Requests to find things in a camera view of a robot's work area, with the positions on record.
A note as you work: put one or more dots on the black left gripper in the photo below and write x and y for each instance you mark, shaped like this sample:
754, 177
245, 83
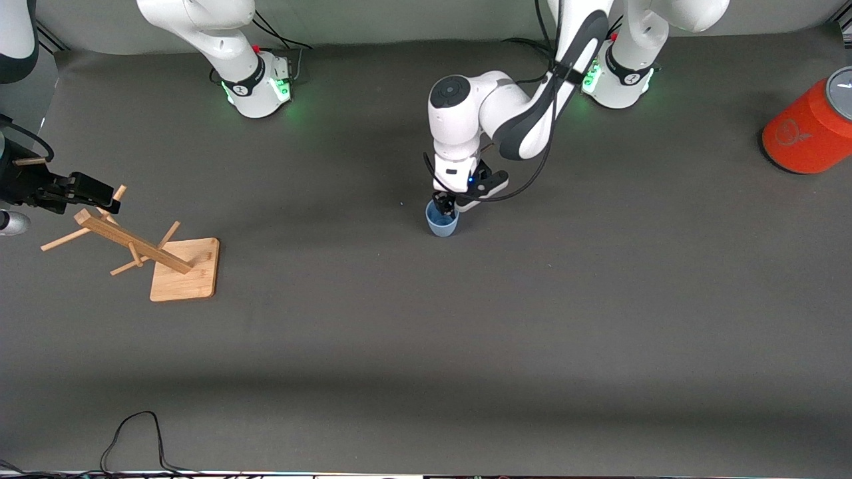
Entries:
443, 201

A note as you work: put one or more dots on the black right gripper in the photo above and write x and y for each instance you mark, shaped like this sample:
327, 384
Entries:
21, 183

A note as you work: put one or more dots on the wooden mug rack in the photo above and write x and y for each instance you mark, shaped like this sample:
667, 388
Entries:
186, 279

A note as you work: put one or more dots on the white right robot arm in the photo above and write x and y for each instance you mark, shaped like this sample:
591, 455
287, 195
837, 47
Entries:
200, 26

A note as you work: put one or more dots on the orange cylindrical can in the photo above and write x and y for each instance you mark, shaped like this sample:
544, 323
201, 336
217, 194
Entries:
805, 133

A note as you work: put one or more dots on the light blue cup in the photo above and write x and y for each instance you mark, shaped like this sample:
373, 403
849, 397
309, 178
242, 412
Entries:
442, 229

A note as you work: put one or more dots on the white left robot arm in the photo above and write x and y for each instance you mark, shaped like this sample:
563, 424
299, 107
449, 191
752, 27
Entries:
466, 113

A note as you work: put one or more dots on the aluminium frame rail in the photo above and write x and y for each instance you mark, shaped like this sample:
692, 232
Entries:
845, 25
56, 41

